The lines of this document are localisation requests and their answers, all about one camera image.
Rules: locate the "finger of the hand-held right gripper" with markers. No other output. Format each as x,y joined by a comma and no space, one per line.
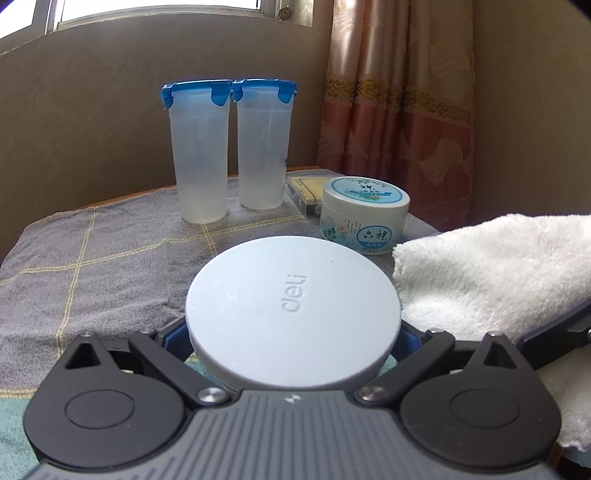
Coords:
563,330

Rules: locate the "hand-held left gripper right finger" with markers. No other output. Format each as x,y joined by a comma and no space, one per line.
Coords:
408,344

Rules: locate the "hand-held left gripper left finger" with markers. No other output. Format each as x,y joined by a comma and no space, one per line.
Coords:
178,344

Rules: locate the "white fluffy towel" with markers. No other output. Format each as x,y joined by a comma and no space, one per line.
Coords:
485,277

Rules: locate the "white lidded wipes tub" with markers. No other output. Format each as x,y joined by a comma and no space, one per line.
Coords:
291,314

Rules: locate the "white round jar green label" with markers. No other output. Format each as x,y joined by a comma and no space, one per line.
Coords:
364,217

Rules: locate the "tall clear container blue lid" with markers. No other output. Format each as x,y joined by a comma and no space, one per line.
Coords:
198,157

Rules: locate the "tall clear container crown mark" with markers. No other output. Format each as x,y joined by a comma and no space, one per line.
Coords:
263,147

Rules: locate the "grey and teal checked tablecloth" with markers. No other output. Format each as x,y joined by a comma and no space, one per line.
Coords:
92,277

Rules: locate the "clear box with yellow board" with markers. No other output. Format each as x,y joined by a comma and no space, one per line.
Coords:
304,189

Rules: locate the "pink patterned curtain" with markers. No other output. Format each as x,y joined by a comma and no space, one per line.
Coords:
397,115

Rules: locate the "window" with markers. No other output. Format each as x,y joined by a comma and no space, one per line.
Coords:
138,9

